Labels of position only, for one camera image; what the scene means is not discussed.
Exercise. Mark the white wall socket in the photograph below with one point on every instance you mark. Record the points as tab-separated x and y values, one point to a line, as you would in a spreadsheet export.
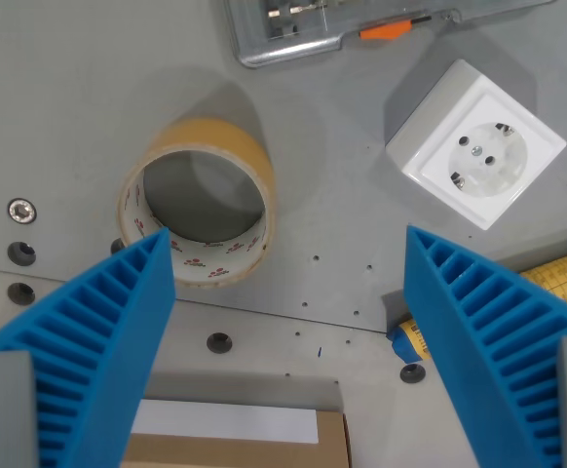
478	146

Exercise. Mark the brown cardboard box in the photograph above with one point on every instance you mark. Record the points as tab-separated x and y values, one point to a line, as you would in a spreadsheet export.
244	448

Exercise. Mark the clear plastic case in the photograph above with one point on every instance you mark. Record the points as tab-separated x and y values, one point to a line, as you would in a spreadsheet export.
288	34

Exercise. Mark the brown packing tape roll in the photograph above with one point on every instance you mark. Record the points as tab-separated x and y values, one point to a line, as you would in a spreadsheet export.
215	146

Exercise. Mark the silver hex socket screw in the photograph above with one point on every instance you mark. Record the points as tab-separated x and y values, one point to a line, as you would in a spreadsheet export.
22	211

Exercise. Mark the yellow and blue tube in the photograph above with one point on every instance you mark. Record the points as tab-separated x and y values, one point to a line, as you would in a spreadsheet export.
563	278

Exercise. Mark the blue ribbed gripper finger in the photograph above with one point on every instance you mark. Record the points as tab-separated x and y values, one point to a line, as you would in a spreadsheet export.
103	312
488	317

